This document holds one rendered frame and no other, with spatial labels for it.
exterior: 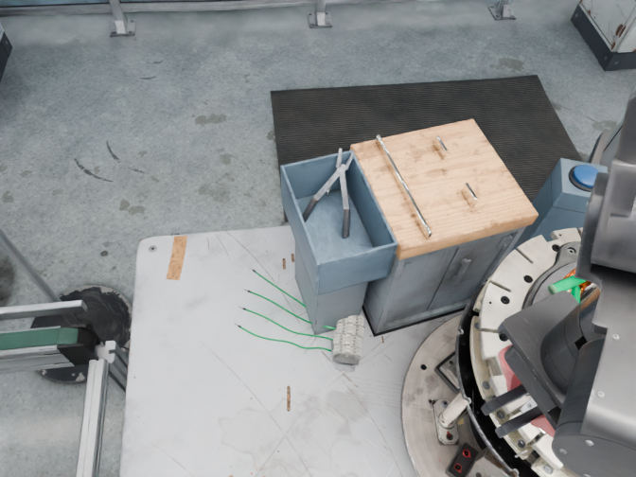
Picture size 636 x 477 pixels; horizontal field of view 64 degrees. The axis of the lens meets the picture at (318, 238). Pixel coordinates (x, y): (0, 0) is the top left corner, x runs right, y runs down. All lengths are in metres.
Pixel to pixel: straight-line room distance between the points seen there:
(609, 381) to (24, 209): 2.13
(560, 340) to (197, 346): 0.65
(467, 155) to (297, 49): 2.01
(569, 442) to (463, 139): 0.57
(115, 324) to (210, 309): 0.94
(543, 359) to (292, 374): 0.54
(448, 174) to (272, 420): 0.46
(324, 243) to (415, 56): 2.08
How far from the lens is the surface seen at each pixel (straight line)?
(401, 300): 0.82
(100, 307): 1.88
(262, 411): 0.85
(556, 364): 0.39
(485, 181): 0.75
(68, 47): 2.91
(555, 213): 0.87
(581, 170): 0.86
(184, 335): 0.91
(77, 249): 2.06
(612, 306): 0.30
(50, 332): 1.01
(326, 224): 0.76
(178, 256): 0.99
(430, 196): 0.71
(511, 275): 0.64
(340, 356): 0.85
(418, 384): 0.86
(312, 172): 0.75
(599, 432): 0.27
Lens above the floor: 1.60
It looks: 56 degrees down
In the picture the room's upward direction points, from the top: 4 degrees clockwise
